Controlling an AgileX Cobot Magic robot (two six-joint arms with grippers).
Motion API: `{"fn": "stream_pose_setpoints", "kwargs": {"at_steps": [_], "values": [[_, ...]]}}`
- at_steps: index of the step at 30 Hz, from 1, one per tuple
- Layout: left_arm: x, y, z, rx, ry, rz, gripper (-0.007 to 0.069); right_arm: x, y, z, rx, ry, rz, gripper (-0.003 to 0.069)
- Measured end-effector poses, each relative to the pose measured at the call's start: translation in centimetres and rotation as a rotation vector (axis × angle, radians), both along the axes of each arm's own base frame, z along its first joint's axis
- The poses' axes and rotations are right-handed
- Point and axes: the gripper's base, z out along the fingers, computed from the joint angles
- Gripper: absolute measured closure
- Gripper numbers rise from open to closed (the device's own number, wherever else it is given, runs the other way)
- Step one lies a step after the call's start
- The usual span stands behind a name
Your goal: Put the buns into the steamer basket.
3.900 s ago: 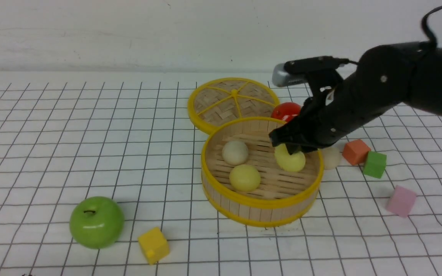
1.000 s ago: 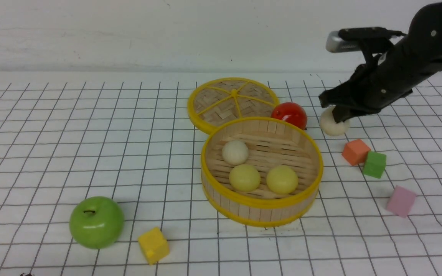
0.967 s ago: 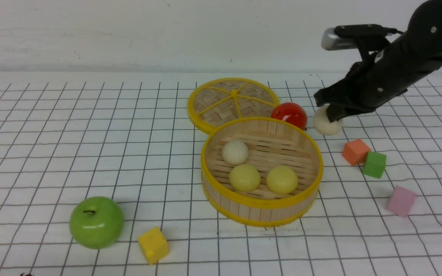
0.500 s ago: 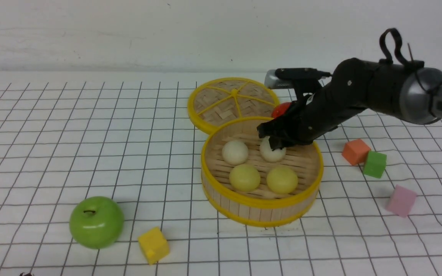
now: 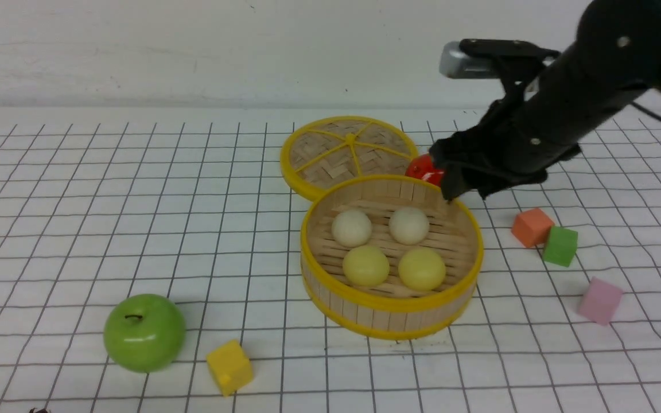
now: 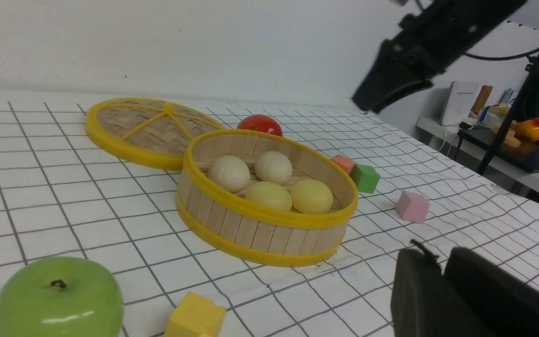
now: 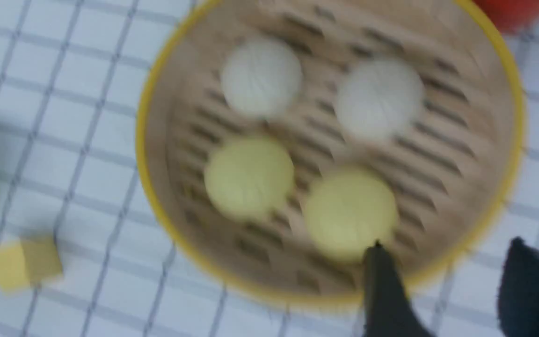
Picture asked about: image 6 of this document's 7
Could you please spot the yellow foam cube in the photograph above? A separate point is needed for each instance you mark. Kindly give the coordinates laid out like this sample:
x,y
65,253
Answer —
x,y
195,316

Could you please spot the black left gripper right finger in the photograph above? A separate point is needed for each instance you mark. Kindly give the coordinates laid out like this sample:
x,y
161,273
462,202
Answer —
x,y
507,306

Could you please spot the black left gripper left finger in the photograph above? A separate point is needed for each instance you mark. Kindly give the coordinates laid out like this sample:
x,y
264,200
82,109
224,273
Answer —
x,y
423,303

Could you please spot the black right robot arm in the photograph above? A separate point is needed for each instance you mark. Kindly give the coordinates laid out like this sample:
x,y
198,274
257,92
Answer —
x,y
430,42

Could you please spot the white box on table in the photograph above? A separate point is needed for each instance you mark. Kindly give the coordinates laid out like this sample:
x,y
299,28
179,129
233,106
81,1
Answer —
x,y
458,105

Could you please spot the bamboo steamer tray yellow rim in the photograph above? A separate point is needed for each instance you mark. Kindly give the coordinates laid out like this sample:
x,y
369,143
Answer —
x,y
253,232

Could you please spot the white bun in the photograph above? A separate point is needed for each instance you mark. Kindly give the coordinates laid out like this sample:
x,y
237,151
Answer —
x,y
230,173
273,166

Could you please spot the orange toy fruit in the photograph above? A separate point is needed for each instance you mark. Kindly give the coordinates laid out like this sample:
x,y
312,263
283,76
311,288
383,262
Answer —
x,y
528,130

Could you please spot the red tomato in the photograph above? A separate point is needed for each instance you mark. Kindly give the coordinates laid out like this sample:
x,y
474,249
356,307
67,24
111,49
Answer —
x,y
261,123

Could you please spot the pink foam cube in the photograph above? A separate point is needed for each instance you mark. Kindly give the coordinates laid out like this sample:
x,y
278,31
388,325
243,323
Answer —
x,y
412,206

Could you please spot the white side table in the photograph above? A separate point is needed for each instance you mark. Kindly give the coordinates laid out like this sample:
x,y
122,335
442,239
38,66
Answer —
x,y
519,166

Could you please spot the pale yellow bun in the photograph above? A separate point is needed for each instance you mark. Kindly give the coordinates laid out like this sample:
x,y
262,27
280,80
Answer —
x,y
270,195

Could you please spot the orange foam cube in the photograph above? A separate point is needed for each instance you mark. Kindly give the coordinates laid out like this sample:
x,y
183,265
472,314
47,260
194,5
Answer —
x,y
344,163

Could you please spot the white grid tablecloth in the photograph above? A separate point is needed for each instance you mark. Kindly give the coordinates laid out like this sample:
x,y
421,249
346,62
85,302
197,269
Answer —
x,y
61,195

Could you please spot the bamboo steamer lid yellow rim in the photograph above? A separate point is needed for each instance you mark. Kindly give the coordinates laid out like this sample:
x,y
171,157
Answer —
x,y
145,131

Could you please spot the green apple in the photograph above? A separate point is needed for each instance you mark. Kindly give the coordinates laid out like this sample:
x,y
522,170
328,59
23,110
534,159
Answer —
x,y
61,296

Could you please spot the green foam cube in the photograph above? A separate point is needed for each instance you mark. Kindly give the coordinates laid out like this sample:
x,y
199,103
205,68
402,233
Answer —
x,y
365,177

